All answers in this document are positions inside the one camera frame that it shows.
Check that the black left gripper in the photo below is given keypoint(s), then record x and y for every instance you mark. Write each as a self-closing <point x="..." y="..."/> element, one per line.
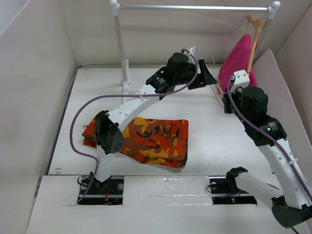
<point x="203" y="79"/>

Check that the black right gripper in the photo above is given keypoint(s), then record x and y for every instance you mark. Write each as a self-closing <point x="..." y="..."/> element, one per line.
<point x="226" y="99"/>

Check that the white plastic hanger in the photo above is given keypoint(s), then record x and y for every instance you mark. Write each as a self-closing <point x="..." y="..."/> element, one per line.
<point x="216" y="87"/>

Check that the orange camouflage trousers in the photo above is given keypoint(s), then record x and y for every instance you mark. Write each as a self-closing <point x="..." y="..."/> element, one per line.
<point x="157" y="141"/>

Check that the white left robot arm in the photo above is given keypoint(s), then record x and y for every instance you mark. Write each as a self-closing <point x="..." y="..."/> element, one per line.
<point x="110" y="124"/>

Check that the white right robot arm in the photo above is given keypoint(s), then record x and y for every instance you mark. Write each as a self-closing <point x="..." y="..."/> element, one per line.
<point x="291" y="205"/>

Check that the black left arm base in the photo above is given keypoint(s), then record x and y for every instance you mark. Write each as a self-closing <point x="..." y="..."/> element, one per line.
<point x="108" y="192"/>

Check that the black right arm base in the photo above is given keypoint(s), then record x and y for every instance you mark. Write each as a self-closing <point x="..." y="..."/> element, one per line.
<point x="224" y="190"/>

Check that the wooden hanger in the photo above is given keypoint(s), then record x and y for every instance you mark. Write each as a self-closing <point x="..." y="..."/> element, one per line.
<point x="257" y="25"/>

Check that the pink garment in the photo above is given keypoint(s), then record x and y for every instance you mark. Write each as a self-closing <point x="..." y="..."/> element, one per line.
<point x="237" y="60"/>

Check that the white metal clothes rack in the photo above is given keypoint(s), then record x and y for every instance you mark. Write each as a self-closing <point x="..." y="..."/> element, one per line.
<point x="116" y="7"/>

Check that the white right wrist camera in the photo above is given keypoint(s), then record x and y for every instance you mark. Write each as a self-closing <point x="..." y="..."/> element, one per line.
<point x="239" y="79"/>

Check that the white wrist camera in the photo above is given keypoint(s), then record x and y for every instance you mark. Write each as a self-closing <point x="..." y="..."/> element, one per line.
<point x="239" y="79"/>
<point x="192" y="50"/>

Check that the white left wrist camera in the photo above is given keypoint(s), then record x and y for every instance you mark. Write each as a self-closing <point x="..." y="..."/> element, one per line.
<point x="192" y="50"/>

